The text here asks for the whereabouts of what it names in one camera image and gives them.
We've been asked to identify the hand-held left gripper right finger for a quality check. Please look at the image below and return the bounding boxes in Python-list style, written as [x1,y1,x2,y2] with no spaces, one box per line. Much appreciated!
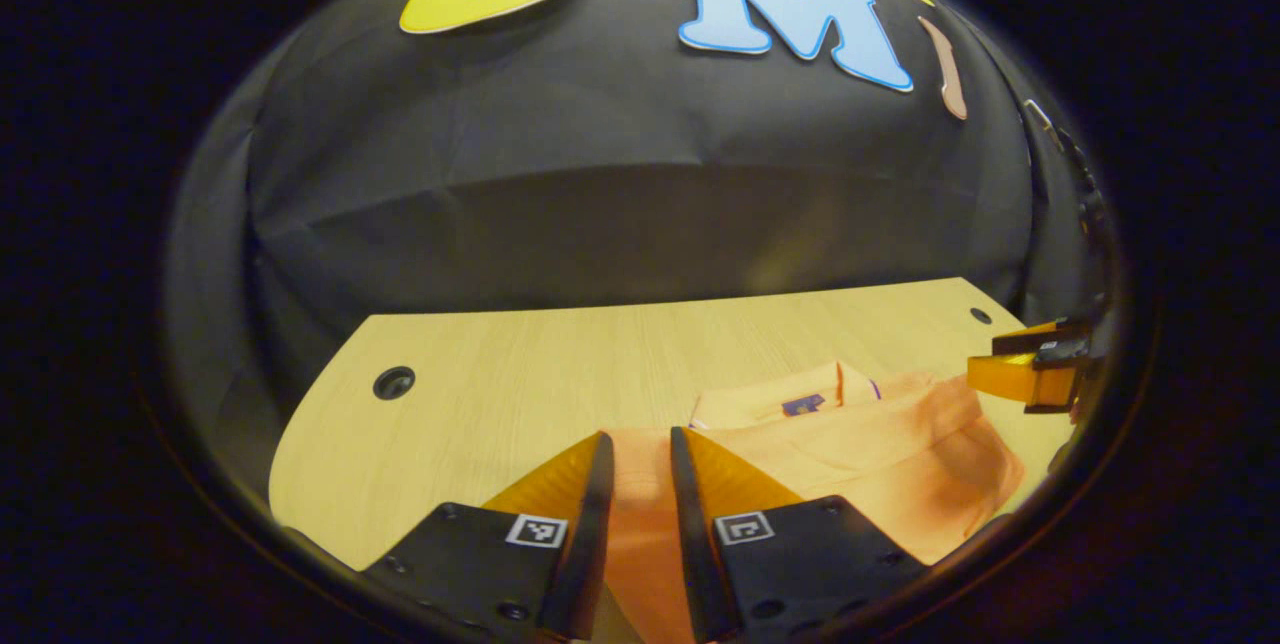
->
[670,426,931,643]

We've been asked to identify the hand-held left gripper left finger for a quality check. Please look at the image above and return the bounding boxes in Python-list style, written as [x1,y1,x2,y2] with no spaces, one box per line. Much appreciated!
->
[362,430,615,643]

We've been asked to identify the orange T-shirt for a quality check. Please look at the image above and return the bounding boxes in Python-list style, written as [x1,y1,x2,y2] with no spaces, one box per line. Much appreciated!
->
[600,361,1027,644]

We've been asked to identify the black backdrop cloth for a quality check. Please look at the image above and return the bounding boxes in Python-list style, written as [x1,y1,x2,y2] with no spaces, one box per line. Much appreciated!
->
[165,0,1101,485]

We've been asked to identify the thin gripper cable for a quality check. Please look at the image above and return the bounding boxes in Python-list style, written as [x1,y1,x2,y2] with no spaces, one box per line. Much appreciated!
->
[1022,98,1096,205]

